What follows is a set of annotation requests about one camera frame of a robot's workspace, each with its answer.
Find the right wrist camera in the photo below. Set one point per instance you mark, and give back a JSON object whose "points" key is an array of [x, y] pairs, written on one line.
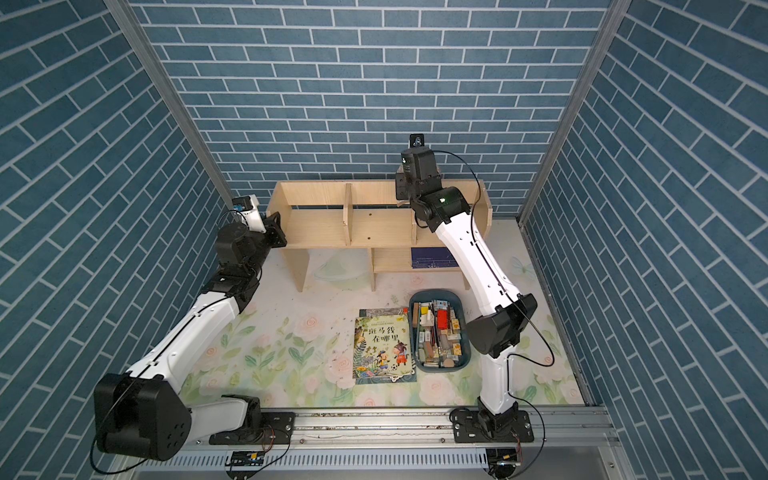
{"points": [[416, 140]]}

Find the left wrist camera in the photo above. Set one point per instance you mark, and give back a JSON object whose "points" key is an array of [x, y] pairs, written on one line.
{"points": [[247, 210]]}

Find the top blue book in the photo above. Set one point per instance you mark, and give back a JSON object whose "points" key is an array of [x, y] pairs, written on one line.
{"points": [[432, 258]]}

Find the light wooden bookshelf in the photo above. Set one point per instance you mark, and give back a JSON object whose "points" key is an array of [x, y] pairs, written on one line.
{"points": [[347, 214]]}

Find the teal tray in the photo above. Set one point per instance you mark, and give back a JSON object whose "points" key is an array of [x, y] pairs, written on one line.
{"points": [[438, 351]]}

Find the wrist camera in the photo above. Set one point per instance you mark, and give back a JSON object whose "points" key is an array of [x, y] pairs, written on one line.
{"points": [[416, 140], [247, 210]]}

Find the red block in tray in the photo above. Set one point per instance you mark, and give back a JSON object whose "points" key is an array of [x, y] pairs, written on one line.
{"points": [[442, 320]]}

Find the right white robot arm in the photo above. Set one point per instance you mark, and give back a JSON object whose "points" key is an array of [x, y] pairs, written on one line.
{"points": [[504, 311]]}

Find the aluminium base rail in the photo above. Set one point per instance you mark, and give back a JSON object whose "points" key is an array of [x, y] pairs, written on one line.
{"points": [[407, 443]]}

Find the colourful children's picture book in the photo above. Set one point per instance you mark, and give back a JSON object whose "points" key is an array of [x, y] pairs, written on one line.
{"points": [[382, 350]]}

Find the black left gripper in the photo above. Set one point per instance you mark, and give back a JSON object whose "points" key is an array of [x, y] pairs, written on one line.
{"points": [[276, 233]]}

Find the left green circuit board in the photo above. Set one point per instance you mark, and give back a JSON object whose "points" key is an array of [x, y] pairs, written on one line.
{"points": [[245, 459]]}

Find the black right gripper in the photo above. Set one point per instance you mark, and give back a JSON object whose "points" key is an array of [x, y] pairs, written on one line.
{"points": [[402, 188]]}

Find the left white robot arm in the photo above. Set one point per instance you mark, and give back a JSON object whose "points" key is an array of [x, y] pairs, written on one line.
{"points": [[140, 413]]}

